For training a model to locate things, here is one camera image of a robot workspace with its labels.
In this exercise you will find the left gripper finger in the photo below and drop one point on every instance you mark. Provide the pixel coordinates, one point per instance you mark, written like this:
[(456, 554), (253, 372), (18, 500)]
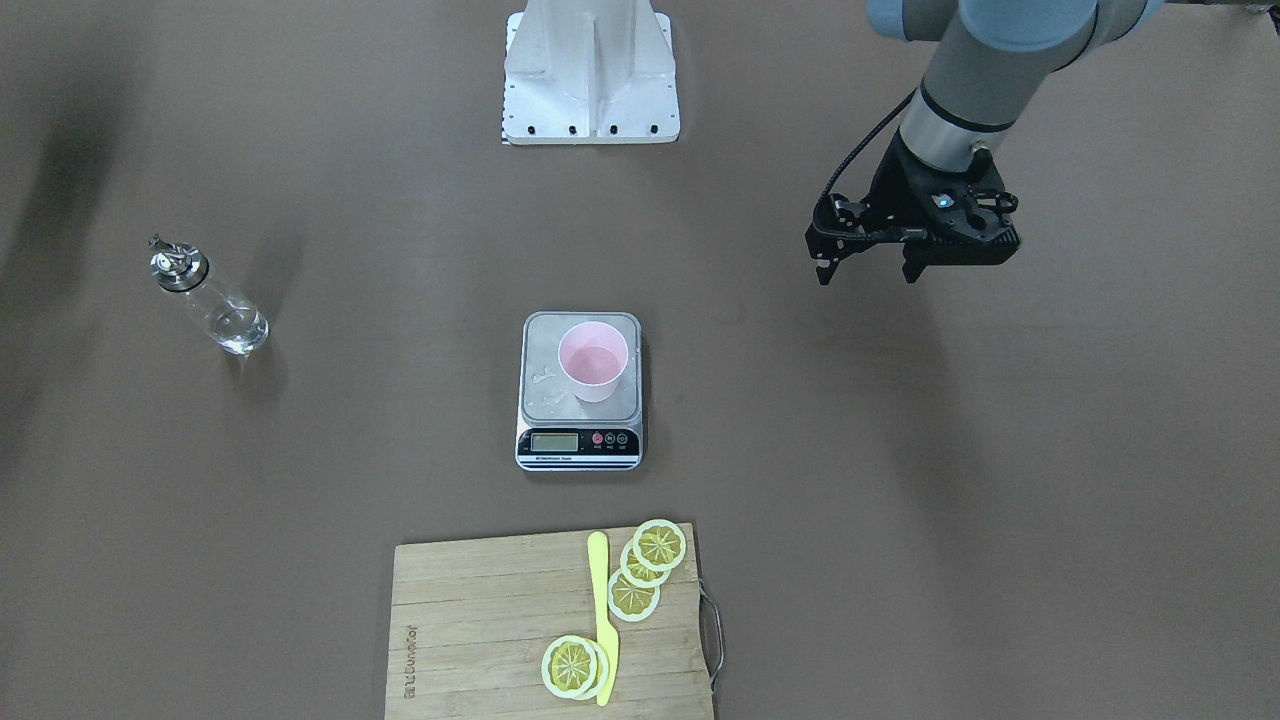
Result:
[(835, 233), (917, 255)]

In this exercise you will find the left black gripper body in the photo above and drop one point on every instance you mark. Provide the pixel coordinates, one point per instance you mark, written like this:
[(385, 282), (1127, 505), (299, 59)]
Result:
[(893, 190)]

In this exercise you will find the pink plastic cup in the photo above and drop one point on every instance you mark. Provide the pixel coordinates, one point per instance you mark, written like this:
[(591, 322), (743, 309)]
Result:
[(593, 357)]

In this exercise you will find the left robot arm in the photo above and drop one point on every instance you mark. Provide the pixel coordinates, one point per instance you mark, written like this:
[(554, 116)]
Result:
[(990, 58)]

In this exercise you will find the silver kitchen scale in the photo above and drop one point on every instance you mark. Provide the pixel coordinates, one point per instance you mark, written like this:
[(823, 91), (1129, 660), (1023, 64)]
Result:
[(555, 431)]

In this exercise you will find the glass sauce bottle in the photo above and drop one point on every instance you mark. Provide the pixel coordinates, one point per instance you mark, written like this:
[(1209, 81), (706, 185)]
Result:
[(213, 302)]

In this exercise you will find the yellow plastic knife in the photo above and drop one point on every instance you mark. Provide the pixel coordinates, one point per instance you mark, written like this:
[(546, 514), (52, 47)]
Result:
[(599, 560)]

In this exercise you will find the wooden cutting board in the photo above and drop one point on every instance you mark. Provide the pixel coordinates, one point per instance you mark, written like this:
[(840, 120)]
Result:
[(470, 620)]

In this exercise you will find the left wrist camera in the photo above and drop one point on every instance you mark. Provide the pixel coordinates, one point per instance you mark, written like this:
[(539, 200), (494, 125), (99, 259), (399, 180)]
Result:
[(971, 226)]

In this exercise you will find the white camera mast base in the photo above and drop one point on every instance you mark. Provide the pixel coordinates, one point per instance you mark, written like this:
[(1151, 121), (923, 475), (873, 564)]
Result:
[(589, 73)]

